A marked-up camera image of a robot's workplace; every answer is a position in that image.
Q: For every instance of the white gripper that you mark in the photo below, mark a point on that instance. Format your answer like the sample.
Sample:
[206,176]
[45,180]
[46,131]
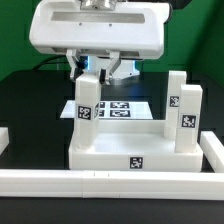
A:
[132,30]

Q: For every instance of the white desk top tray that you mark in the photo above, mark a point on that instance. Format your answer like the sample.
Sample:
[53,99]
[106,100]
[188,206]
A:
[134,145]

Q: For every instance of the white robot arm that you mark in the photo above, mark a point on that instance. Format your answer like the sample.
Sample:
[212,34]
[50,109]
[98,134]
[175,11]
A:
[114,29]

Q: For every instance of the fiducial marker sheet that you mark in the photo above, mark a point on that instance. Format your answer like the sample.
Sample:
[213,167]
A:
[114,110]

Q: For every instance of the white left fence bar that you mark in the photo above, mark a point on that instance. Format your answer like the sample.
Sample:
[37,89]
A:
[4,138]

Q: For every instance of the white fence bar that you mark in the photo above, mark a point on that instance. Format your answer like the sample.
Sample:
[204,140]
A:
[4,138]
[111,184]
[213,150]

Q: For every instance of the white front fence bar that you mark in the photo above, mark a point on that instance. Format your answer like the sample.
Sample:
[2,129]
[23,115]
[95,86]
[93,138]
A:
[111,184]

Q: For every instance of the white right fence bar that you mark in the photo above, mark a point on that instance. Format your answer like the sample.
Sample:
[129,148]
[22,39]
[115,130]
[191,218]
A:
[213,150]

